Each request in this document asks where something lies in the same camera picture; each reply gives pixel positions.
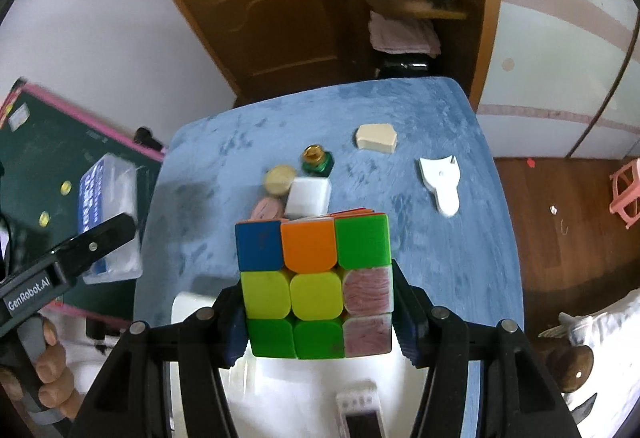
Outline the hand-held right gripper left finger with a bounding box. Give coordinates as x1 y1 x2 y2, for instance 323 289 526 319
67 284 251 438

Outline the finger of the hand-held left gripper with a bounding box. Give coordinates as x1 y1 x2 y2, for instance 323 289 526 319
52 212 137 287

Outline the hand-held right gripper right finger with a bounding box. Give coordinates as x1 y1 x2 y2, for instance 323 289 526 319
392 261 583 438

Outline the blue packet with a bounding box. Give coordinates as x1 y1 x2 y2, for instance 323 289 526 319
75 154 143 286

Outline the white plastic tray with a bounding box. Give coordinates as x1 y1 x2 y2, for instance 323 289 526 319
167 291 436 438

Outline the multicolour puzzle cube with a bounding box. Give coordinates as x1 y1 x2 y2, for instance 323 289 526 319
235 209 395 360

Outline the pink oval case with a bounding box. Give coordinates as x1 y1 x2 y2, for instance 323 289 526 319
248 196 285 222

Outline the white scraper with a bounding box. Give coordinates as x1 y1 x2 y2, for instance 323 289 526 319
419 155 461 218

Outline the white charger plug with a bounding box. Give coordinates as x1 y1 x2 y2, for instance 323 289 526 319
285 176 333 219

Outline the round cream tin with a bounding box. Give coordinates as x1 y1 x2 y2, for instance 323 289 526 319
264 165 296 195

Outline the green bottle with gold cap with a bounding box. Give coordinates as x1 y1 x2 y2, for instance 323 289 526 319
300 144 335 178

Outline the cream angular box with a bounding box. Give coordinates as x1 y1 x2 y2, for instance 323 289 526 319
355 122 399 154

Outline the person's left hand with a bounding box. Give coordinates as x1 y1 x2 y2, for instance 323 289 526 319
36 317 84 420

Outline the white cloth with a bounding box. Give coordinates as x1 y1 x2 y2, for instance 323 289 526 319
570 288 640 419

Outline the pink plastic stool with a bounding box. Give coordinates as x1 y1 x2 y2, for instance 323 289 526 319
609 158 640 231

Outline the folded pink towel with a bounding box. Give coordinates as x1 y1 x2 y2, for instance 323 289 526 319
368 11 442 58

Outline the white wardrobe with pink stripes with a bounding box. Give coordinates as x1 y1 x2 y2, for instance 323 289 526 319
475 0 640 160

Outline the wooden shelf unit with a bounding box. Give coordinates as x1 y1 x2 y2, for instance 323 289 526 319
325 0 505 111

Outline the green chalkboard with pink frame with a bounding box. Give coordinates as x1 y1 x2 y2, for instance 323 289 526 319
0 78 166 319

